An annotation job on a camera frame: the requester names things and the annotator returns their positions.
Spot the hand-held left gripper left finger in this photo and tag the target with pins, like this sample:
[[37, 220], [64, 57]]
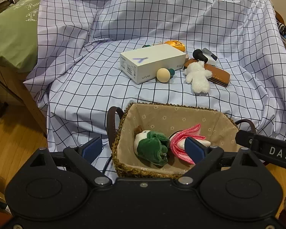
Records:
[[93, 146]]

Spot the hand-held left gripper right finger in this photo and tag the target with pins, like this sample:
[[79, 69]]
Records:
[[194, 151]]

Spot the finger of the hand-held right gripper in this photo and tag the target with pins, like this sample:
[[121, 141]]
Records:
[[246, 139]]

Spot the pink striped plush toy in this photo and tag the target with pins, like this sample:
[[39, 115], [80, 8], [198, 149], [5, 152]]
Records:
[[178, 144]]

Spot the green and white plush toy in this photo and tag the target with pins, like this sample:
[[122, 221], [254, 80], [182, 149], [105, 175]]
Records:
[[150, 146]]

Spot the wicker basket with cloth lining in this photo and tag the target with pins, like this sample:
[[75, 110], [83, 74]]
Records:
[[157, 116]]

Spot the white plush bear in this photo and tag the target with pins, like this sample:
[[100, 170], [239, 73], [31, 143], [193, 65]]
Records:
[[197, 78]]

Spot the white cardboard box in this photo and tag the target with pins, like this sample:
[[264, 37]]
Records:
[[152, 57]]

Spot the checked white bedsheet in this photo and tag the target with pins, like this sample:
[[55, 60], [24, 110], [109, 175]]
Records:
[[109, 88]]

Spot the brown leather wallet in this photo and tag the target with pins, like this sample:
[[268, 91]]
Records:
[[219, 75]]

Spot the cream ball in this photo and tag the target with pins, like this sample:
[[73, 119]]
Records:
[[163, 75]]

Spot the grey and white device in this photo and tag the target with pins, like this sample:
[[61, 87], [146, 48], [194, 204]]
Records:
[[211, 56]]

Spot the black microphone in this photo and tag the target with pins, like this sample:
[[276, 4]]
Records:
[[197, 53]]

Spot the black metal stand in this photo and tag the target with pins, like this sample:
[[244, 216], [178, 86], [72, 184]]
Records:
[[0, 114]]

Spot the orange pumpkin toy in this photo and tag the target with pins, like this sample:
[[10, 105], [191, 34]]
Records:
[[175, 44]]

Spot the black and white striped toy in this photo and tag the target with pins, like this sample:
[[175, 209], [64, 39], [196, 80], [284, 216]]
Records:
[[283, 28]]

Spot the green pillow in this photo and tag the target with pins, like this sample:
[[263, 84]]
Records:
[[12, 33]]

